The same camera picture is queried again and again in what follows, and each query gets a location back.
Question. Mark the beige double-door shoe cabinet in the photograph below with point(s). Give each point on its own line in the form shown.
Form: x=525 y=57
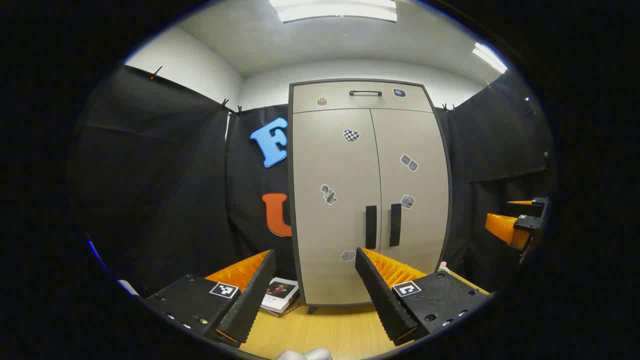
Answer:
x=340 y=102

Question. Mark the shoe cabinet door box stickers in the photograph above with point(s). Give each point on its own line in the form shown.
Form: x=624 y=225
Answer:
x=420 y=235

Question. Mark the brown book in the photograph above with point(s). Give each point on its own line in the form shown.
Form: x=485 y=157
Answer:
x=291 y=311

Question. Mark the white portrait cover book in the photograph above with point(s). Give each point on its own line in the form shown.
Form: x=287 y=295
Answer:
x=280 y=294

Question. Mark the shoe cabinet door checkered sticker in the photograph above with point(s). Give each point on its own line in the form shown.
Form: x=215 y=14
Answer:
x=335 y=240

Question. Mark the small ceiling light panel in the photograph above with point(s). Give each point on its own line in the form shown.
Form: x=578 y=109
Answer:
x=490 y=57

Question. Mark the large ceiling light panel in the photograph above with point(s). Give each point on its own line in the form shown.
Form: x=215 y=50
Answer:
x=335 y=10

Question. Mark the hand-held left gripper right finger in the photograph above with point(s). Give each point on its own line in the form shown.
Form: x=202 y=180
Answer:
x=382 y=300

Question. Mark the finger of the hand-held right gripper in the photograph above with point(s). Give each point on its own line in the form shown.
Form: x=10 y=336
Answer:
x=527 y=223
x=540 y=201

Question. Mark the pink green plush toy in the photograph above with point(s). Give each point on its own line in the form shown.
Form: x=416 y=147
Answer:
x=443 y=266

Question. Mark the black backdrop cloth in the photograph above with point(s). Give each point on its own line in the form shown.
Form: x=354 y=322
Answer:
x=150 y=175

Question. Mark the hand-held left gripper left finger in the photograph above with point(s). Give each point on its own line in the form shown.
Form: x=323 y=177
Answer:
x=252 y=300

